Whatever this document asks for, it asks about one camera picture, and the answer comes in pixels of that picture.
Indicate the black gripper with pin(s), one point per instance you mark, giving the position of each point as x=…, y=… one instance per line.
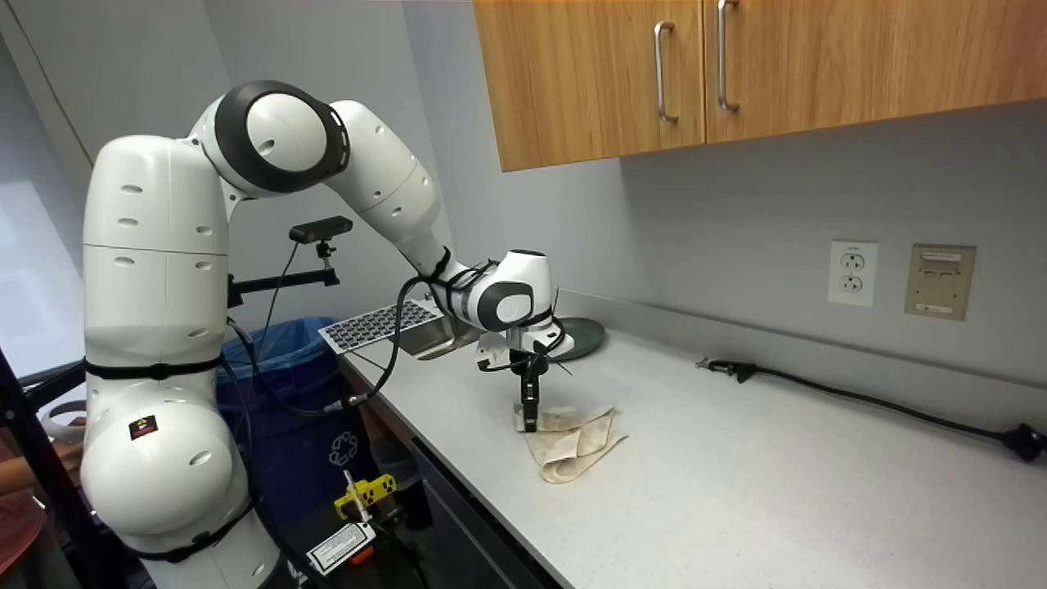
x=527, y=369

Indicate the stained beige towel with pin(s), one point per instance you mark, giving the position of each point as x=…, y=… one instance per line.
x=576, y=442

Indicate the white Franka Panda arm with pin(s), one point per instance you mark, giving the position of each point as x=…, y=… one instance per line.
x=153, y=273

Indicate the dark green plate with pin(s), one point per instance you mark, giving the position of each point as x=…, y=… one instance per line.
x=588, y=340

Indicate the dark base cabinet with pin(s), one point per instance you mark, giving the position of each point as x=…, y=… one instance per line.
x=469, y=545

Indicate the yellow tool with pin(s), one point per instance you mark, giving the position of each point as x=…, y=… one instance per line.
x=368, y=494

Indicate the blue recycling bin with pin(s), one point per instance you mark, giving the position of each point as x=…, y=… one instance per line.
x=305, y=436

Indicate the small white device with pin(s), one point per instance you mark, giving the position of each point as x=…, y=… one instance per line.
x=344, y=545

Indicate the white power outlet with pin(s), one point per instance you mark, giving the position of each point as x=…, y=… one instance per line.
x=853, y=273

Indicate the black metal stand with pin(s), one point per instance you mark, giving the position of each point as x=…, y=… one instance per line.
x=55, y=494

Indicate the person in red shirt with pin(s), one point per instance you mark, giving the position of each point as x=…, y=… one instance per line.
x=16, y=512

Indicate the black stereo camera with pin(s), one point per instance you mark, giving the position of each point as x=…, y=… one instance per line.
x=323, y=231

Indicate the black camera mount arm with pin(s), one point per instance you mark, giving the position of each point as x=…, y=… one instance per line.
x=283, y=284

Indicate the beige wall plate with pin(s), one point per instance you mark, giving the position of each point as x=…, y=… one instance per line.
x=940, y=284

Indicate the wooden wall cabinet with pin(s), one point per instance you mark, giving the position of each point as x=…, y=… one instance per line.
x=829, y=66

